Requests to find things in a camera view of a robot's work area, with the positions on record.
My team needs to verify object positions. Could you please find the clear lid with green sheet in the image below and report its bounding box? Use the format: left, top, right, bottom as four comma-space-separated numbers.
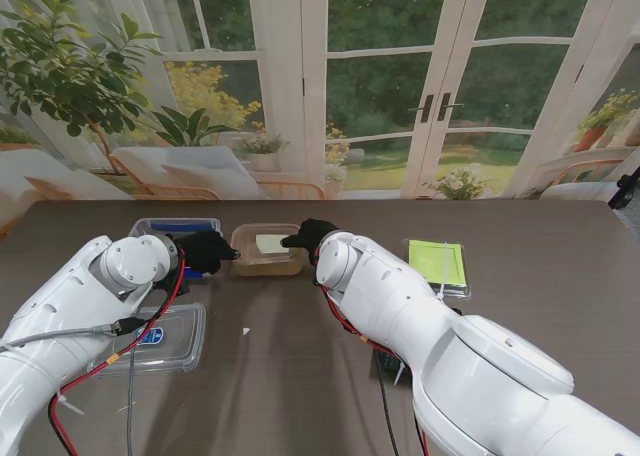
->
402, 238, 473, 301

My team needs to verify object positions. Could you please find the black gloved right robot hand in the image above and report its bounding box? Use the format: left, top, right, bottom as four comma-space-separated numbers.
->
282, 218, 341, 267

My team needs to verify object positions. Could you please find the red cable on arm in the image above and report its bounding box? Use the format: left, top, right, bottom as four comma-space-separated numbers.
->
319, 285, 431, 456
47, 255, 187, 456

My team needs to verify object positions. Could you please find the black tripod stand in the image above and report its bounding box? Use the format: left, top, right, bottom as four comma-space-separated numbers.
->
607, 174, 640, 210

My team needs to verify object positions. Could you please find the red cable on left arm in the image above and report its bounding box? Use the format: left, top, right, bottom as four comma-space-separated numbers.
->
47, 255, 187, 456

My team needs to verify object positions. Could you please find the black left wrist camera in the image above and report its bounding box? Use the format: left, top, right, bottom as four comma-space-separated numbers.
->
154, 275, 191, 297

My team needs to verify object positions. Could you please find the large clear lid blue sticker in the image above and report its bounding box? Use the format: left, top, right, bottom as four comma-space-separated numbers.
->
87, 302, 207, 376

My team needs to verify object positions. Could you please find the clear container with blue clips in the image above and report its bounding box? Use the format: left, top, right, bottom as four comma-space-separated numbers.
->
128, 217, 223, 281

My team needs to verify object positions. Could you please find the small clear lid white label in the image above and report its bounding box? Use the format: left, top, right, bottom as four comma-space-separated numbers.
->
230, 222, 304, 266

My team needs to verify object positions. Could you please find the red cable on right arm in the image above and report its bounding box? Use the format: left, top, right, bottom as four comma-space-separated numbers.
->
319, 285, 431, 456

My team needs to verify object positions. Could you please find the grey cable on left arm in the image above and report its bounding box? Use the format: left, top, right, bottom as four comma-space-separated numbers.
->
0, 318, 146, 456

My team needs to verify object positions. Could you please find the brown translucent container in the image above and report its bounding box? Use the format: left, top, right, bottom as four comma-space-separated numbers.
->
229, 222, 305, 277

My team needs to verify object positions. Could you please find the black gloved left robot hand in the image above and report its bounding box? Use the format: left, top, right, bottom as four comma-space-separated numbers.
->
172, 230, 240, 276

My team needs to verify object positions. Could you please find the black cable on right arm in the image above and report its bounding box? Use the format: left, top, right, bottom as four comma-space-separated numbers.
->
377, 370, 401, 456

